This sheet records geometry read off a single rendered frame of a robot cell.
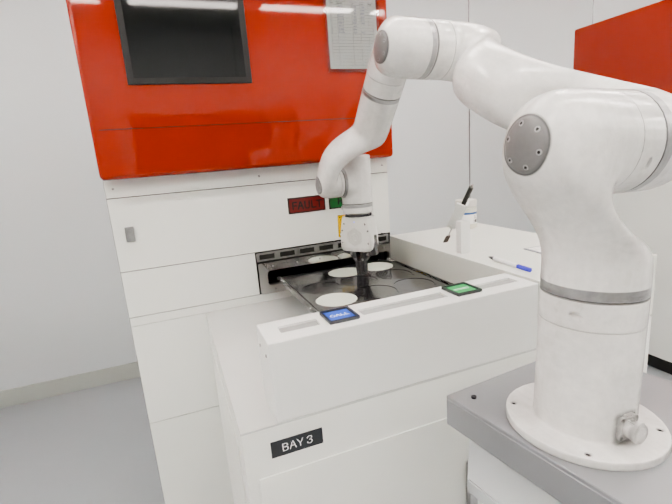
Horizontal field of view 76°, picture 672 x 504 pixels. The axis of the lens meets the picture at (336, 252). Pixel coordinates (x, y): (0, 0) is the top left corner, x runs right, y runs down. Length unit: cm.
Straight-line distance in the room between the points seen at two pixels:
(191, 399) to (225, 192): 62
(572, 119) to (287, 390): 55
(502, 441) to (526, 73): 49
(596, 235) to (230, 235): 97
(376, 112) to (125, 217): 70
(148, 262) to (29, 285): 168
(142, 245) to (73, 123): 159
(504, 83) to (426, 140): 260
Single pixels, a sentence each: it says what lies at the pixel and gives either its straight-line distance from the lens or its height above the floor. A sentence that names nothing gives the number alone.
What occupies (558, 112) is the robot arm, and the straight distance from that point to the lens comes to 51.
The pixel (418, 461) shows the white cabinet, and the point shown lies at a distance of 93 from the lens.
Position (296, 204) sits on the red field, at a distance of 131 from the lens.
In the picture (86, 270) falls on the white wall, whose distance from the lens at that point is 283.
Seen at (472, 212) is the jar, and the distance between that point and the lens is 150.
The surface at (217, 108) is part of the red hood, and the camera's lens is 122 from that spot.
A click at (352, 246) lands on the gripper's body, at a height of 99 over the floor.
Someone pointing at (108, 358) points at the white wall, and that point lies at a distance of 298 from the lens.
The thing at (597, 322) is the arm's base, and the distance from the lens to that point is 58.
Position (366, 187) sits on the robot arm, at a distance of 117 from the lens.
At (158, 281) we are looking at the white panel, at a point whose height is 94.
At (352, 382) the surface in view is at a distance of 78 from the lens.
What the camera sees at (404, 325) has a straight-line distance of 78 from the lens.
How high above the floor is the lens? 124
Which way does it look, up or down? 13 degrees down
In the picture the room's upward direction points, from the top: 4 degrees counter-clockwise
